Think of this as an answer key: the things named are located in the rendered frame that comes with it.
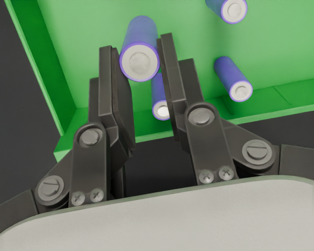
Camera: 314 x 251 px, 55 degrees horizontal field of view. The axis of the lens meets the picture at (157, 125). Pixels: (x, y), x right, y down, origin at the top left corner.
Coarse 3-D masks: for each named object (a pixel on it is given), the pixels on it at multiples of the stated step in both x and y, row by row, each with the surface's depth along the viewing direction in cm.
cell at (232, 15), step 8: (208, 0) 24; (216, 0) 22; (224, 0) 20; (232, 0) 20; (240, 0) 20; (216, 8) 21; (224, 8) 20; (232, 8) 20; (240, 8) 20; (224, 16) 20; (232, 16) 20; (240, 16) 20
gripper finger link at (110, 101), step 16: (112, 48) 13; (112, 64) 12; (96, 80) 13; (112, 80) 12; (96, 96) 12; (112, 96) 11; (128, 96) 14; (96, 112) 12; (112, 112) 11; (128, 112) 13; (112, 128) 11; (128, 128) 12; (112, 144) 11; (128, 144) 13; (64, 160) 11; (112, 160) 11; (48, 176) 11; (64, 176) 10; (112, 176) 12; (48, 192) 10; (64, 192) 10; (48, 208) 10
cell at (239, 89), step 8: (224, 56) 28; (216, 64) 28; (224, 64) 26; (232, 64) 26; (216, 72) 27; (224, 72) 25; (232, 72) 24; (240, 72) 24; (224, 80) 25; (232, 80) 23; (240, 80) 23; (232, 88) 23; (240, 88) 23; (248, 88) 23; (232, 96) 23; (240, 96) 23; (248, 96) 23
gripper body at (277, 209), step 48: (192, 192) 8; (240, 192) 8; (288, 192) 8; (0, 240) 8; (48, 240) 8; (96, 240) 8; (144, 240) 7; (192, 240) 7; (240, 240) 7; (288, 240) 7
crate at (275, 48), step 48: (48, 0) 25; (96, 0) 25; (144, 0) 26; (192, 0) 26; (288, 0) 26; (48, 48) 26; (96, 48) 27; (192, 48) 28; (240, 48) 28; (288, 48) 28; (48, 96) 24; (144, 96) 30; (288, 96) 27
